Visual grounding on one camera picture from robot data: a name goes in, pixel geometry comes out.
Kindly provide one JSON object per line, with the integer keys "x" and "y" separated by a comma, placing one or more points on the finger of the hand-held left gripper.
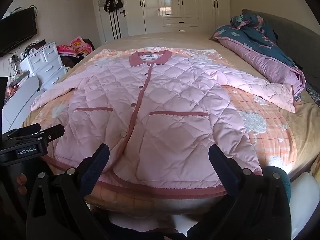
{"x": 25, "y": 130}
{"x": 53, "y": 130}

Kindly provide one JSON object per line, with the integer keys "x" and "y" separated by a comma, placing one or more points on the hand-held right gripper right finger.
{"x": 220, "y": 165}

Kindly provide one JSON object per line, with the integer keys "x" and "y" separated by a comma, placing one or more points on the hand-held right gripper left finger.
{"x": 96, "y": 165}

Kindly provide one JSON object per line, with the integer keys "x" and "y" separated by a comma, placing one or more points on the pink quilted jacket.
{"x": 162, "y": 105}

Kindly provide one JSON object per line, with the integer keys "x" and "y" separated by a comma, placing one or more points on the dark clothes pile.
{"x": 72, "y": 61}

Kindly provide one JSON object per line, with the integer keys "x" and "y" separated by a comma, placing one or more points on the person's left hand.
{"x": 22, "y": 183}

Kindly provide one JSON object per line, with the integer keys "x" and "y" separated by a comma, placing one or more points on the orange plaid blanket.
{"x": 265, "y": 140}

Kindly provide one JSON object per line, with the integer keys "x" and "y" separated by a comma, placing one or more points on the white drawer chest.
{"x": 47, "y": 65}

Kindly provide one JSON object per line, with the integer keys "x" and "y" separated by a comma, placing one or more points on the pink floral cloth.
{"x": 77, "y": 46}

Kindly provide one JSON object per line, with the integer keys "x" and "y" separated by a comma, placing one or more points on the black television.
{"x": 17, "y": 32}

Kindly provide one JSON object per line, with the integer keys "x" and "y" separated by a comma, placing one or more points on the white door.
{"x": 107, "y": 27}

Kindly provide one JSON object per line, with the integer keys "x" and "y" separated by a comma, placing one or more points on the dark patterned pillow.
{"x": 313, "y": 93}

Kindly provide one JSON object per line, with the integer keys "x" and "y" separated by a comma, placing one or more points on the teal and pink duvet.
{"x": 265, "y": 55}

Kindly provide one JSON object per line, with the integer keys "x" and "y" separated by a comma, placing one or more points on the bed with beige sheet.
{"x": 190, "y": 38}

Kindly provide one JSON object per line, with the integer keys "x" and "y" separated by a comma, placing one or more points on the white hanging bag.
{"x": 101, "y": 2}

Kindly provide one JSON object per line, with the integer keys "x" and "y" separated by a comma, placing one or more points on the black striped hanging bag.
{"x": 109, "y": 5}

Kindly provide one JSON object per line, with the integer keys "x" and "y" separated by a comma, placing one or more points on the grey headboard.
{"x": 297, "y": 37}

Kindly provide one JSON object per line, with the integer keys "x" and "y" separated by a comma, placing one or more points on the white wardrobe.
{"x": 185, "y": 2}

